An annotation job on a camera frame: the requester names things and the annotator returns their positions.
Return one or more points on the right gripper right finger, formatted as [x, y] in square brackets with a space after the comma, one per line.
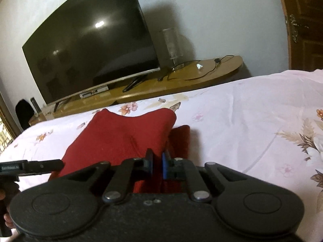
[239, 201]

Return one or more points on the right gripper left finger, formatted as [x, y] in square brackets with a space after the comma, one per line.
[68, 205]

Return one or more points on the red cloth garment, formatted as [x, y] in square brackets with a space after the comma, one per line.
[114, 138]

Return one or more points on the person's left hand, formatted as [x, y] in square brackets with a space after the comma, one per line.
[10, 196]

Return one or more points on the bright window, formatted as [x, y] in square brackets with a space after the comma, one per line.
[5, 137]

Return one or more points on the black chair back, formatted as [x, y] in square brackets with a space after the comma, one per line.
[24, 113]

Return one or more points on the black remote control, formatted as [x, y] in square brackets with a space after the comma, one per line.
[35, 105]

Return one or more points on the floral white bed sheet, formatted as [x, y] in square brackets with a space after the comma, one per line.
[269, 127]

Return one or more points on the silver set-top box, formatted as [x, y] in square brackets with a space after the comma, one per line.
[93, 92]

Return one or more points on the wooden tv stand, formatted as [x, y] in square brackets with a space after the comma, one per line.
[186, 79]

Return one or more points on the black flat screen television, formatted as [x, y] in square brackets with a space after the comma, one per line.
[86, 43]

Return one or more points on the clear glass vase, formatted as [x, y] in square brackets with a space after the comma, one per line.
[172, 42]

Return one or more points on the brown wooden door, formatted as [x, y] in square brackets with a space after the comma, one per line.
[306, 54]

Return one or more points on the brass door handle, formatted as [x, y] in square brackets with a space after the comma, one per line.
[294, 27]

